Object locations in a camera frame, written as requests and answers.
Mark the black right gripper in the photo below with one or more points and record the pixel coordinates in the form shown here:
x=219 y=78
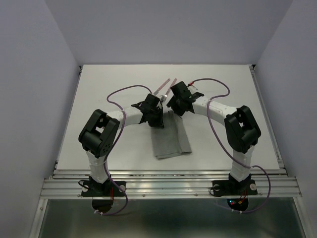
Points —
x=172 y=103

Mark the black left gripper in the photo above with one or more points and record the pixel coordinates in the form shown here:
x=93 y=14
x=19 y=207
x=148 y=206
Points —
x=159 y=123

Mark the grey cloth napkin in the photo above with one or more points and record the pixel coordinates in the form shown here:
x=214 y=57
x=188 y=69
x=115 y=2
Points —
x=172 y=140

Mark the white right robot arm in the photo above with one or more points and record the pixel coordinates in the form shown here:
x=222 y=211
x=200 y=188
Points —
x=242 y=130

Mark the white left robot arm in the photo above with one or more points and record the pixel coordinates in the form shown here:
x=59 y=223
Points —
x=98 y=135

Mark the pink handled fork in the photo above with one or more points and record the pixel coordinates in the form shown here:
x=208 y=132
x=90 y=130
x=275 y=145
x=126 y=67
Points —
x=164 y=97

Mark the pink handled knife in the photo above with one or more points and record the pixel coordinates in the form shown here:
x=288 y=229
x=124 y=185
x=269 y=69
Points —
x=157 y=91

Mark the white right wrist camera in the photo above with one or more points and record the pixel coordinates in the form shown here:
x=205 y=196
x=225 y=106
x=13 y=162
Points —
x=192 y=86

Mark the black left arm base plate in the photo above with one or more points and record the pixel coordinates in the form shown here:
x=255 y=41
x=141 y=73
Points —
x=91 y=188

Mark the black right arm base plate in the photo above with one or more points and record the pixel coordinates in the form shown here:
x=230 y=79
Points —
x=232 y=188

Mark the aluminium mounting rail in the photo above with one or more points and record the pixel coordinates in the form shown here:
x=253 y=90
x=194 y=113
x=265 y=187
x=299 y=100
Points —
x=160 y=184

